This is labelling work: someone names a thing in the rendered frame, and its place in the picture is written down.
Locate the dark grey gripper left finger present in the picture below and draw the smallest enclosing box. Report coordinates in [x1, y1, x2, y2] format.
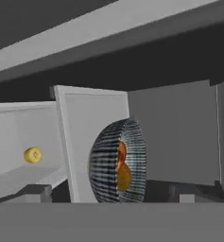
[0, 183, 53, 204]

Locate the white fridge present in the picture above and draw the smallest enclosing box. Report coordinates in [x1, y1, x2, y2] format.
[0, 100, 68, 202]

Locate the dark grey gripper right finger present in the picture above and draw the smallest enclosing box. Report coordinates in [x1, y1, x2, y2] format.
[168, 181, 224, 204]

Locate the yellow green avocado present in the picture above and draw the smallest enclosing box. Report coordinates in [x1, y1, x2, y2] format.
[116, 162, 132, 192]

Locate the yellow round fruit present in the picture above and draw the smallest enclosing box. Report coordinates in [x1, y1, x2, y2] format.
[23, 147, 43, 165]

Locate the black white striped bowl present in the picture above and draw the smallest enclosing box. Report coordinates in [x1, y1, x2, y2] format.
[88, 116, 147, 204]

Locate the orange chicken drumstick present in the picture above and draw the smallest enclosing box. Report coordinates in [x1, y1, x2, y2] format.
[117, 141, 129, 165]

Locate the grey cupboard panel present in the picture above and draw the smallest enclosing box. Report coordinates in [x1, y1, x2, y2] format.
[128, 78, 224, 202]

